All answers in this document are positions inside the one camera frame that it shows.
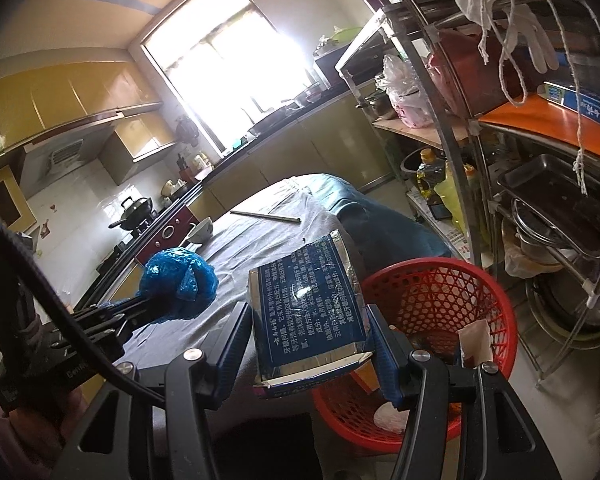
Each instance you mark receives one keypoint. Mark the white-framed storage shelf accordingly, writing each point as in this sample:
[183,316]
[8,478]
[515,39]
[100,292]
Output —
[415,132]

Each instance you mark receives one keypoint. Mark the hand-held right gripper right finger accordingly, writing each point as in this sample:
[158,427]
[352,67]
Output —
[387,365]

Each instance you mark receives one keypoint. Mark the stack of metal pans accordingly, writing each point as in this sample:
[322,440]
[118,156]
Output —
[555,270]

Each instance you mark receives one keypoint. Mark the red plastic basket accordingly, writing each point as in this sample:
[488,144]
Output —
[430,285]

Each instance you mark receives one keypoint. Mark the kitchen counter cabinets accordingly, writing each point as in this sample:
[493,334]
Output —
[305,145]

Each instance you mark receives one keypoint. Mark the yellow plastic bag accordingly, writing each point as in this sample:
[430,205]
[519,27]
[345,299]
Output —
[450,195]

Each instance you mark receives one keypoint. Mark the crumpled paper piece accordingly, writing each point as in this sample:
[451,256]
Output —
[475,345]

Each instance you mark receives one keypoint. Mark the red container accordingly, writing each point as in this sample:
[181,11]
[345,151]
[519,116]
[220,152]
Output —
[460,70]

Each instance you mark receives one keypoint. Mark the person's left hand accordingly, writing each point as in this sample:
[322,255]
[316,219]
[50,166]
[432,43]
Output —
[50,420]

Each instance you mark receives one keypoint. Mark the green plastic item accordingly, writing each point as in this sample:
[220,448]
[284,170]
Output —
[342,35]

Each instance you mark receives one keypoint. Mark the kitchen window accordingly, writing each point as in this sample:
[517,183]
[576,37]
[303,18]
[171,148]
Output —
[230,60]

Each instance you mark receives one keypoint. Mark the metal pot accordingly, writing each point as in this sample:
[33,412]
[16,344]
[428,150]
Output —
[377,104]

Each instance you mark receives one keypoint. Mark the dark microwave oven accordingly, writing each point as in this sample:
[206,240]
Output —
[332,65]

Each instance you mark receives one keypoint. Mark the blue foil packet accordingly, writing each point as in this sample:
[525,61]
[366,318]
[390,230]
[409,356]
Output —
[310,310]

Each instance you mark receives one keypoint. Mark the grey tablecloth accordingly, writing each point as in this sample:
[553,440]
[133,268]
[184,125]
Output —
[260,245]

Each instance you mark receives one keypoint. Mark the range hood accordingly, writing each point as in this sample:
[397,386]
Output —
[62,155]

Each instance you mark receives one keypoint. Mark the cooking oil bottle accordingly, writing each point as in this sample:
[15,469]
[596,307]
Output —
[428,175]

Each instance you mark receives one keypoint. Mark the yellow upper kitchen cabinets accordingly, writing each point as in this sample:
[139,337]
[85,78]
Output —
[70,95]

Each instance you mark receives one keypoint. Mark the white glove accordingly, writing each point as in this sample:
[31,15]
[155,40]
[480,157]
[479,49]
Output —
[522,25]

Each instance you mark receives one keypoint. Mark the kettle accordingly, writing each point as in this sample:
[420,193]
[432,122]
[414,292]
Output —
[168,188]

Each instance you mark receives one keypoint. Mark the metal storage rack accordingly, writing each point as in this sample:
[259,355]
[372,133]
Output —
[472,127]

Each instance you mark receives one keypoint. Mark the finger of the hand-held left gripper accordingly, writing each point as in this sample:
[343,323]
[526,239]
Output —
[120,325]
[110,307]

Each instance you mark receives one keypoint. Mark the blue plastic bag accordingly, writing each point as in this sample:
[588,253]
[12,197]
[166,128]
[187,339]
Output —
[180,280]

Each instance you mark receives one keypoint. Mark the pink plastic bag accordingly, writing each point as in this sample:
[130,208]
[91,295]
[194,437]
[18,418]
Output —
[410,95]

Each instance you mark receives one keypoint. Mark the orange shelf board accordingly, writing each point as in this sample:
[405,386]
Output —
[545,117]

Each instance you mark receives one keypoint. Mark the pair of chopsticks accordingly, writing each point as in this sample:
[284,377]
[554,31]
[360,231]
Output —
[265,216]

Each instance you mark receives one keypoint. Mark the printed newspaper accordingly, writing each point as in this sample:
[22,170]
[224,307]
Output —
[450,240]

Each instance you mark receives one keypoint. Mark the blue carton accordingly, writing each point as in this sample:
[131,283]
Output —
[585,102]

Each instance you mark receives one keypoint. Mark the small ceramic bowl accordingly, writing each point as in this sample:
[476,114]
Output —
[200,230]

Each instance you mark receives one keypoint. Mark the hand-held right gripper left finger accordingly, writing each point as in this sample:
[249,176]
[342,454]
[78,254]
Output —
[232,350]

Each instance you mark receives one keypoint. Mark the black wok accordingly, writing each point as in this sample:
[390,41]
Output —
[135,210]

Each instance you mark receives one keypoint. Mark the blue cloth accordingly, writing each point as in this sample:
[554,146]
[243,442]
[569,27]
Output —
[380,220]

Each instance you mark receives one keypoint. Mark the white round wrapper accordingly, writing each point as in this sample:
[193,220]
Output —
[389,416]

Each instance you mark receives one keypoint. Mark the metal baking tray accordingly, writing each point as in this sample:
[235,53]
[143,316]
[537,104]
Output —
[555,190]

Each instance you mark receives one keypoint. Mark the white plastic bag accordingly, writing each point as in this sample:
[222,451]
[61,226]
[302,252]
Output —
[525,257]

